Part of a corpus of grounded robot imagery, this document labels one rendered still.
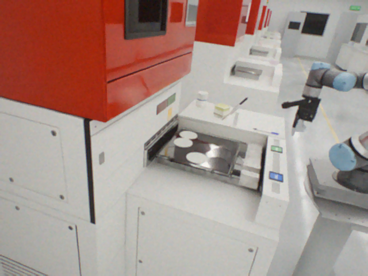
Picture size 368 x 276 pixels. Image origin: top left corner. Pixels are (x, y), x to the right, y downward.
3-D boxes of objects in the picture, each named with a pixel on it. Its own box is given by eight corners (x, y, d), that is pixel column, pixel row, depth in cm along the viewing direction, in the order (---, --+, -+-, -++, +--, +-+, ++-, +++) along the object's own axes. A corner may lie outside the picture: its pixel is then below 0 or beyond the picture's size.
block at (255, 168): (241, 169, 123) (243, 164, 122) (242, 165, 126) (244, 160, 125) (259, 173, 121) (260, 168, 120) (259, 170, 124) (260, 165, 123)
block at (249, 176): (240, 178, 116) (241, 172, 115) (240, 174, 119) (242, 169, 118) (257, 183, 114) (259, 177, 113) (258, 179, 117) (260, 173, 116)
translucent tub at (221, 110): (212, 114, 161) (214, 104, 158) (219, 112, 166) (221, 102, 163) (222, 118, 156) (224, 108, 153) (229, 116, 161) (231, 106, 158)
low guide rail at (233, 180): (157, 163, 131) (157, 157, 130) (158, 161, 133) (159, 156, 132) (256, 191, 119) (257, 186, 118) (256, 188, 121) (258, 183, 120)
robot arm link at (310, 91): (303, 85, 120) (306, 84, 127) (300, 95, 122) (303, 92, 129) (321, 89, 117) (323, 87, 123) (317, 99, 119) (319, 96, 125)
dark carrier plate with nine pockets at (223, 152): (158, 154, 124) (158, 154, 124) (181, 129, 154) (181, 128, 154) (228, 174, 116) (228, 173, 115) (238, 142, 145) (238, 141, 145)
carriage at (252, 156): (238, 184, 117) (239, 179, 116) (246, 149, 148) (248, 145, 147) (256, 190, 115) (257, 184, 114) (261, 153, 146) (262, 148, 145)
